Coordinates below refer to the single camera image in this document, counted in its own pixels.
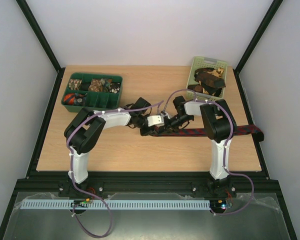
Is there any black aluminium frame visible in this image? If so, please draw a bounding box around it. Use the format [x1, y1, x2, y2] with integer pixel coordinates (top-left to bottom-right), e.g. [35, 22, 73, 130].
[0, 0, 297, 240]

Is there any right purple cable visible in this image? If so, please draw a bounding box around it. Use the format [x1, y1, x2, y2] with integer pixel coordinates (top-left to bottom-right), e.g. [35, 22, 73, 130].
[162, 88, 255, 216]

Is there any rolled tie orange brown pattern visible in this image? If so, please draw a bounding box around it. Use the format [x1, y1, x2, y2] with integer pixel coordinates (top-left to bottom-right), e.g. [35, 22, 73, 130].
[88, 79, 103, 92]

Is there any rolled tie grey patterned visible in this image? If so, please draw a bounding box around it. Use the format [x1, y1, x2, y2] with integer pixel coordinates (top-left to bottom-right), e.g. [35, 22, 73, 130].
[73, 93, 88, 107]

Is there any light blue cable duct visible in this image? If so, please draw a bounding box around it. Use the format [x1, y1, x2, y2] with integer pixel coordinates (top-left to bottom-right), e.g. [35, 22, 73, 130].
[20, 199, 211, 211]

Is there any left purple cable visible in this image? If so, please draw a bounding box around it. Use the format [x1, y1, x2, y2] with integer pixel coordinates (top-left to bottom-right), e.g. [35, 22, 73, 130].
[65, 99, 165, 238]

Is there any light green plastic basket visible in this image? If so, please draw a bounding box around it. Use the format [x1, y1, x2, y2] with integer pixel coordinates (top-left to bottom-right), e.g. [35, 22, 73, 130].
[186, 56, 228, 101]

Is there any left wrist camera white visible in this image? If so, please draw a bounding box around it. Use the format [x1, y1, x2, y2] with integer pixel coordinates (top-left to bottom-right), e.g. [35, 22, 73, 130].
[147, 115, 165, 127]

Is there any green compartment tray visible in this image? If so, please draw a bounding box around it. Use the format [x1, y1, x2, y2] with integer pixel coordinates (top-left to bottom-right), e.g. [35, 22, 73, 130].
[61, 72, 123, 113]

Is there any rolled tie brown white pattern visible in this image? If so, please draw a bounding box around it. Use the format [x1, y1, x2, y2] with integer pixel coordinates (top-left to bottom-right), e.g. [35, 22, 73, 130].
[68, 78, 82, 91]

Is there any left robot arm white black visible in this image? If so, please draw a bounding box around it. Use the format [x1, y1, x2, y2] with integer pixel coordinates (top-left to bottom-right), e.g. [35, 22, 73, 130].
[64, 101, 163, 185]

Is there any pile of brown ties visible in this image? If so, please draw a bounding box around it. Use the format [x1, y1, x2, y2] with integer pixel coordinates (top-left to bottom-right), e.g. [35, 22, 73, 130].
[187, 67, 226, 97]

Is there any red navy striped tie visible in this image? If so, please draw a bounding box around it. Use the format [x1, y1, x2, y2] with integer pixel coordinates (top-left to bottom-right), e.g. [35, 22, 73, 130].
[151, 124, 265, 142]

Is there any rolled tie teal brown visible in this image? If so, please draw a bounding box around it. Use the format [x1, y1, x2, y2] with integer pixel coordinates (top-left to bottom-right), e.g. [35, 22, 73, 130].
[100, 78, 113, 93]

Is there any rolled tie red orange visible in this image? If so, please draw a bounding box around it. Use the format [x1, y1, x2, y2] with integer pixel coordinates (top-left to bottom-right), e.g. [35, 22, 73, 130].
[63, 93, 76, 106]

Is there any purple cable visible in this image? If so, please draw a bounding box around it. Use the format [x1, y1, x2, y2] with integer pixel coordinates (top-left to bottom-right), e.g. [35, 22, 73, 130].
[162, 88, 255, 216]
[65, 99, 165, 238]

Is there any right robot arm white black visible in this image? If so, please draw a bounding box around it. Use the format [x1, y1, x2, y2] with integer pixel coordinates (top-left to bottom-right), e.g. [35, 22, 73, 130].
[155, 96, 237, 196]

